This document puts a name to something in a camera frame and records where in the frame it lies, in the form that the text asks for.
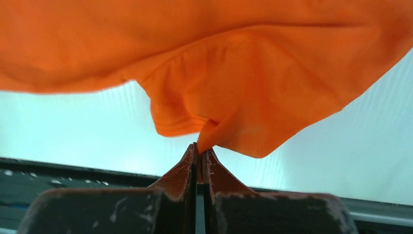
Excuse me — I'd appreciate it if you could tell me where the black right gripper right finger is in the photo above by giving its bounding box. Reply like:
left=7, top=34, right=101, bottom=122
left=202, top=149, right=358, bottom=234

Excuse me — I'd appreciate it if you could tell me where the orange t-shirt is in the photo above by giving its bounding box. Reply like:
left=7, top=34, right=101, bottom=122
left=0, top=0, right=413, bottom=159

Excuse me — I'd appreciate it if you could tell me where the aluminium frame rail front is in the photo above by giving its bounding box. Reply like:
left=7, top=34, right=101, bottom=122
left=342, top=198, right=413, bottom=228

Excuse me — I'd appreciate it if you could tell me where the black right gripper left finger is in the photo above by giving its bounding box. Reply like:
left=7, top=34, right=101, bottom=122
left=17, top=144, right=198, bottom=234

